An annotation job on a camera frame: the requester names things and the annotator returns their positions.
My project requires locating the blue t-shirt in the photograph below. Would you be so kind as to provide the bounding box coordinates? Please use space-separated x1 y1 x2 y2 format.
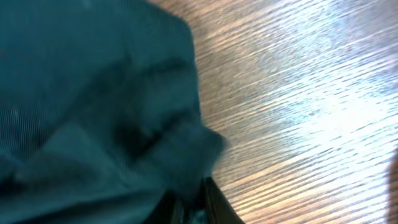
1 1 224 223

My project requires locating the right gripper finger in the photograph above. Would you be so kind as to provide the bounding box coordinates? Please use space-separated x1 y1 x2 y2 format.
174 177 244 224

